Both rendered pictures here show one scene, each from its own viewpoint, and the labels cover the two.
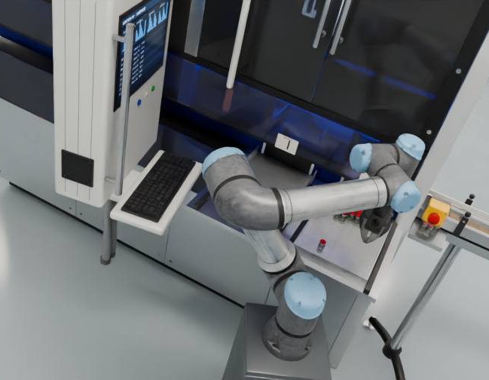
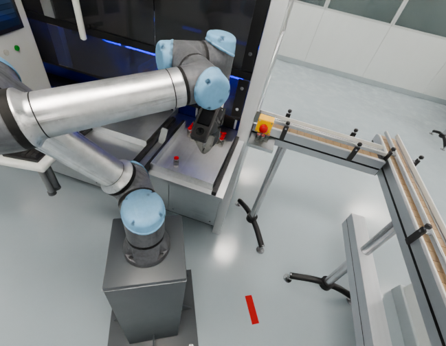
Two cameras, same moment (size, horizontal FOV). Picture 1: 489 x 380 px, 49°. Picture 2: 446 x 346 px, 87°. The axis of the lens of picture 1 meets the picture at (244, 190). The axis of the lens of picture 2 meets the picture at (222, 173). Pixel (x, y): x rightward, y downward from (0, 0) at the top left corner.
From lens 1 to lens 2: 0.88 m
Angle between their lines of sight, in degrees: 11
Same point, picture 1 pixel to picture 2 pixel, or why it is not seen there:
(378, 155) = (181, 48)
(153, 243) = not seen: hidden behind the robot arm
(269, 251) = (95, 175)
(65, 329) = (28, 244)
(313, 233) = (172, 152)
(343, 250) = (196, 163)
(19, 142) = not seen: outside the picture
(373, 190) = (165, 81)
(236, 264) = not seen: hidden behind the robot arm
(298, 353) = (153, 261)
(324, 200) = (90, 99)
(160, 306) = (102, 215)
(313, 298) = (148, 215)
